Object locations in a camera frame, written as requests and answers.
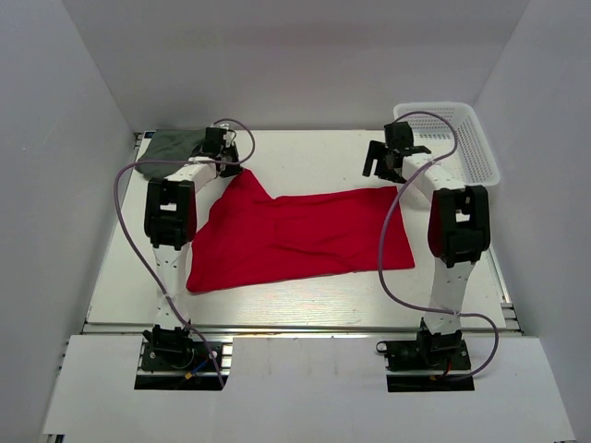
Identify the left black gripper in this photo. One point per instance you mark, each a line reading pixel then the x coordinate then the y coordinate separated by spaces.
pixel 232 172

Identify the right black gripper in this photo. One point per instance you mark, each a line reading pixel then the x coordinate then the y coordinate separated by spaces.
pixel 376 151

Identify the red t-shirt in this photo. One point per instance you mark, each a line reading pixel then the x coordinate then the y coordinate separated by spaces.
pixel 251 238

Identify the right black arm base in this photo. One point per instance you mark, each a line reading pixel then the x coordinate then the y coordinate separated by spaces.
pixel 428 363

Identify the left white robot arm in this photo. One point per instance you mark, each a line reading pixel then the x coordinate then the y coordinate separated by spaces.
pixel 170 223

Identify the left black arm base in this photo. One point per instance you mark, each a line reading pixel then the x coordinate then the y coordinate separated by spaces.
pixel 172 359

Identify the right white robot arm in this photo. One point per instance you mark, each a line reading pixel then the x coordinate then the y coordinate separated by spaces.
pixel 458 224

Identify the folded grey t-shirt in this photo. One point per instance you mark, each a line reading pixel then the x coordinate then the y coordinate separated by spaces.
pixel 169 145

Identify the white plastic basket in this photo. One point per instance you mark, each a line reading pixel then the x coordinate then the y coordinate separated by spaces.
pixel 445 126

